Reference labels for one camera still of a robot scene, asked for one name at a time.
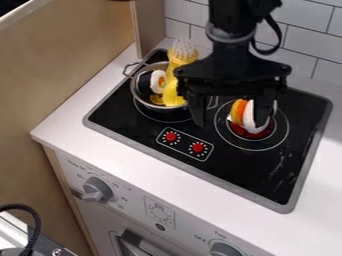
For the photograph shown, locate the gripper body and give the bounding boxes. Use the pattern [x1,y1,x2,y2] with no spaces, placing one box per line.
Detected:
[172,38,294,100]

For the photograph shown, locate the black and white toy sushi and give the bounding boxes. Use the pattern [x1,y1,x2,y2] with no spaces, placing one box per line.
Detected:
[136,69,169,96]

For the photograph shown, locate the black cable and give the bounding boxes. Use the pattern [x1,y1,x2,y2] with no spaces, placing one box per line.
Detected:
[0,203,43,256]

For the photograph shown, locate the silver pot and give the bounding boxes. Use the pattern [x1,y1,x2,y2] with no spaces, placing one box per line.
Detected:
[122,60,194,111]

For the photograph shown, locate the toy stove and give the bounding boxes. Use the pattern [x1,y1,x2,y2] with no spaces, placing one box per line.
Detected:
[81,47,334,215]

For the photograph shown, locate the orange and white toy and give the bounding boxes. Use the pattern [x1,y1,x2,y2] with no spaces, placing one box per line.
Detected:
[225,98,278,135]

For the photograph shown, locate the yellow dish brush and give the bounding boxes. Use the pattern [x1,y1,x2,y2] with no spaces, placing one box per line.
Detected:
[161,37,200,108]

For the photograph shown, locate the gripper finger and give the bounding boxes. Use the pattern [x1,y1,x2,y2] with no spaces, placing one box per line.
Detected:
[252,95,280,127]
[184,94,212,129]

